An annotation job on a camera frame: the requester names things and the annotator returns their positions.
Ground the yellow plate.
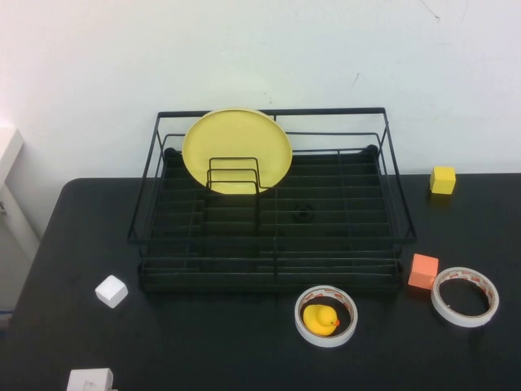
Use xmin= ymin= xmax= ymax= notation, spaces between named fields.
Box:
xmin=181 ymin=108 xmax=293 ymax=196

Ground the black plastic drip tray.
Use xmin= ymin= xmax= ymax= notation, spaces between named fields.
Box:
xmin=138 ymin=144 xmax=405 ymax=295

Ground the yellow rubber duck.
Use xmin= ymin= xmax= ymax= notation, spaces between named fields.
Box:
xmin=302 ymin=304 xmax=341 ymax=337

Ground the white tape roll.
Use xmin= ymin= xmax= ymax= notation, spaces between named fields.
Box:
xmin=430 ymin=266 xmax=501 ymax=328
xmin=294 ymin=285 xmax=359 ymax=349

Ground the white rounded cube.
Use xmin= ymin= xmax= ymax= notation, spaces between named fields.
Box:
xmin=94 ymin=275 xmax=129 ymax=310

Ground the orange cube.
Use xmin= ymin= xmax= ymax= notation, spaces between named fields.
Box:
xmin=408 ymin=253 xmax=440 ymax=291

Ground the yellow cube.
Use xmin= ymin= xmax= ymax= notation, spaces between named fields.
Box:
xmin=430 ymin=165 xmax=458 ymax=196

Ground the white cabinet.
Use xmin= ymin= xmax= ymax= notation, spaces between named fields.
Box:
xmin=0 ymin=129 xmax=42 ymax=245

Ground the white box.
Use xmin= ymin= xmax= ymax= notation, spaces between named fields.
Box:
xmin=67 ymin=367 xmax=115 ymax=391

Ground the black wire dish rack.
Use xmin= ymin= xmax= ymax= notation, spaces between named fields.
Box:
xmin=126 ymin=107 xmax=417 ymax=294

